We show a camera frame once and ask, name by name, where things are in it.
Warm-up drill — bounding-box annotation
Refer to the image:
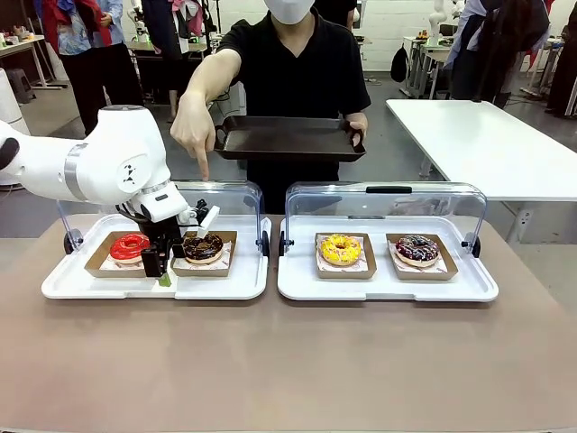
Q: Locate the dark donut white drizzle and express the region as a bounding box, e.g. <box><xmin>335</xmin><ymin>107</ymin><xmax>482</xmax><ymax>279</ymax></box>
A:
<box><xmin>395</xmin><ymin>234</ymin><xmax>440</xmax><ymax>267</ymax></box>

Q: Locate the grey plastic stool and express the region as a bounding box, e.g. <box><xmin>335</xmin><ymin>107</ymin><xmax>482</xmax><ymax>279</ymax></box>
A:
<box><xmin>4</xmin><ymin>68</ymin><xmax>37</xmax><ymax>105</ymax></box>

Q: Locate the white cylindrical appliance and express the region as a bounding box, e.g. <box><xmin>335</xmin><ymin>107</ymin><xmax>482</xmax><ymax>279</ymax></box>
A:
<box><xmin>0</xmin><ymin>67</ymin><xmax>31</xmax><ymax>187</ymax></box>

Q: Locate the chocolate sprinkled donut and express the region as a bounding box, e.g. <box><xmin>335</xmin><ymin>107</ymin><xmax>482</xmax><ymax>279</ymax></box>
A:
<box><xmin>182</xmin><ymin>232</ymin><xmax>224</xmax><ymax>265</ymax></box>

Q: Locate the brown cardboard donut box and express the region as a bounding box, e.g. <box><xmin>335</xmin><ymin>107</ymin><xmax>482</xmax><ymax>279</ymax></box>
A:
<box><xmin>314</xmin><ymin>232</ymin><xmax>377</xmax><ymax>280</ymax></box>
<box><xmin>385</xmin><ymin>233</ymin><xmax>460</xmax><ymax>281</ymax></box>
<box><xmin>84</xmin><ymin>231</ymin><xmax>152</xmax><ymax>279</ymax></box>
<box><xmin>170</xmin><ymin>230</ymin><xmax>239</xmax><ymax>278</ymax></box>

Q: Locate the bystander in dark coat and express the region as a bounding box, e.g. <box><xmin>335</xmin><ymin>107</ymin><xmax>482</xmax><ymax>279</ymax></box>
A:
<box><xmin>444</xmin><ymin>0</ymin><xmax>552</xmax><ymax>110</ymax></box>

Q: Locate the background work table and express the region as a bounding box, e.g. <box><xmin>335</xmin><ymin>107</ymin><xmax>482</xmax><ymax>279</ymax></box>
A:
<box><xmin>0</xmin><ymin>33</ymin><xmax>64</xmax><ymax>91</ymax></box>
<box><xmin>400</xmin><ymin>35</ymin><xmax>453</xmax><ymax>100</ymax></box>

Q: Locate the white table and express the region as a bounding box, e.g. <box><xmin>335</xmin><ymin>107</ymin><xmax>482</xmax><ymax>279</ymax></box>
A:
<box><xmin>385</xmin><ymin>98</ymin><xmax>577</xmax><ymax>244</ymax></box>

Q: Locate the black backpack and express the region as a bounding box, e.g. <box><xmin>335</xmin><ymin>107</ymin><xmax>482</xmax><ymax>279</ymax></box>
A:
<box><xmin>389</xmin><ymin>43</ymin><xmax>409</xmax><ymax>84</ymax></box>

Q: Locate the clear plastic tray lid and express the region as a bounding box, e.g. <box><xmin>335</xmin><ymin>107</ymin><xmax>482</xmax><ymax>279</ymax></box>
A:
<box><xmin>278</xmin><ymin>181</ymin><xmax>488</xmax><ymax>259</ymax></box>
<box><xmin>56</xmin><ymin>180</ymin><xmax>270</xmax><ymax>259</ymax></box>

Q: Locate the black serving tray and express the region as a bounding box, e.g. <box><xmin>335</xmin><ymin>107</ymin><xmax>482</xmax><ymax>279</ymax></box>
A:
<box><xmin>213</xmin><ymin>115</ymin><xmax>367</xmax><ymax>162</ymax></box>

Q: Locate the bystander in red jacket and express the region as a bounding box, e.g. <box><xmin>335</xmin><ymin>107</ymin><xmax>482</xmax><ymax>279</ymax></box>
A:
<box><xmin>42</xmin><ymin>0</ymin><xmax>146</xmax><ymax>136</ymax></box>

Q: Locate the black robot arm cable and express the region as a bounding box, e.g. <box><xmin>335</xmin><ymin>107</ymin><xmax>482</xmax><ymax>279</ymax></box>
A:
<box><xmin>114</xmin><ymin>201</ymin><xmax>152</xmax><ymax>235</ymax></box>

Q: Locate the person's right hand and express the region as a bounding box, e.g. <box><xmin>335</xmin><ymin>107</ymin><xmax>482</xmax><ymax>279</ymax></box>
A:
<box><xmin>169</xmin><ymin>92</ymin><xmax>217</xmax><ymax>183</ymax></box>

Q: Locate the person's right forearm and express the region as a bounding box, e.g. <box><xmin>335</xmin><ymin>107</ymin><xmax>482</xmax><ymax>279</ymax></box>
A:
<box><xmin>179</xmin><ymin>47</ymin><xmax>245</xmax><ymax>107</ymax></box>

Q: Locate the bystander in dark clothes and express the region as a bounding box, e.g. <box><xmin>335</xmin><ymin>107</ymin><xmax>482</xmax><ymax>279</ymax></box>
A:
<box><xmin>142</xmin><ymin>0</ymin><xmax>217</xmax><ymax>124</ymax></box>

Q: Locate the bystander in black dress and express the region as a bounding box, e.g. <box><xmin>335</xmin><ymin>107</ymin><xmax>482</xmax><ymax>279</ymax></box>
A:
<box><xmin>544</xmin><ymin>24</ymin><xmax>577</xmax><ymax>119</ymax></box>

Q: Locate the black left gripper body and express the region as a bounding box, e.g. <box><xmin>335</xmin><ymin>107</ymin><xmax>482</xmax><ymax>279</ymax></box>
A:
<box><xmin>133</xmin><ymin>219</ymin><xmax>184</xmax><ymax>254</ymax></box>

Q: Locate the red glazed donut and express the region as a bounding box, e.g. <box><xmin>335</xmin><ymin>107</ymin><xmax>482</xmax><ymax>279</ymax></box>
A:
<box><xmin>109</xmin><ymin>233</ymin><xmax>151</xmax><ymax>266</ymax></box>

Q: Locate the white printed paper liner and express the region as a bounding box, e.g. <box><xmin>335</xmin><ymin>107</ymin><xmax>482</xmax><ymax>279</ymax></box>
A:
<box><xmin>317</xmin><ymin>241</ymin><xmax>370</xmax><ymax>272</ymax></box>
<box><xmin>98</xmin><ymin>252</ymin><xmax>145</xmax><ymax>272</ymax></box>
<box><xmin>390</xmin><ymin>241</ymin><xmax>450</xmax><ymax>274</ymax></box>
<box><xmin>173</xmin><ymin>241</ymin><xmax>234</xmax><ymax>272</ymax></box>

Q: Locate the white face mask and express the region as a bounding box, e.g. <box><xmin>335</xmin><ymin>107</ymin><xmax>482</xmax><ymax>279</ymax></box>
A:
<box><xmin>263</xmin><ymin>0</ymin><xmax>316</xmax><ymax>24</ymax></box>

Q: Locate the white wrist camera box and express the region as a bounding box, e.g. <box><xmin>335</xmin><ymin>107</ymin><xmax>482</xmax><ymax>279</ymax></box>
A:
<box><xmin>178</xmin><ymin>205</ymin><xmax>222</xmax><ymax>238</ymax></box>

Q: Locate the white plastic display tray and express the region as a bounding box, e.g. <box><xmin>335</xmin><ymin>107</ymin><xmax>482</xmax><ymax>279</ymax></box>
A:
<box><xmin>41</xmin><ymin>214</ymin><xmax>270</xmax><ymax>301</ymax></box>
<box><xmin>277</xmin><ymin>215</ymin><xmax>500</xmax><ymax>302</ymax></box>

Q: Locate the person's left hand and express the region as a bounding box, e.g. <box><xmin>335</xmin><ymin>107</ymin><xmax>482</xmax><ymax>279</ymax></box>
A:
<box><xmin>345</xmin><ymin>112</ymin><xmax>369</xmax><ymax>148</ymax></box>

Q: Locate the yellow sprinkled donut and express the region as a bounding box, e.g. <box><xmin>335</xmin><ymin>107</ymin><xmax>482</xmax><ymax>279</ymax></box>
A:
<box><xmin>320</xmin><ymin>234</ymin><xmax>363</xmax><ymax>267</ymax></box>

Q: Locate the person torso black shirt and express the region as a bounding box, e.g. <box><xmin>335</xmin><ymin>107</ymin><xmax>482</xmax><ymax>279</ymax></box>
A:
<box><xmin>215</xmin><ymin>6</ymin><xmax>373</xmax><ymax>214</ymax></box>

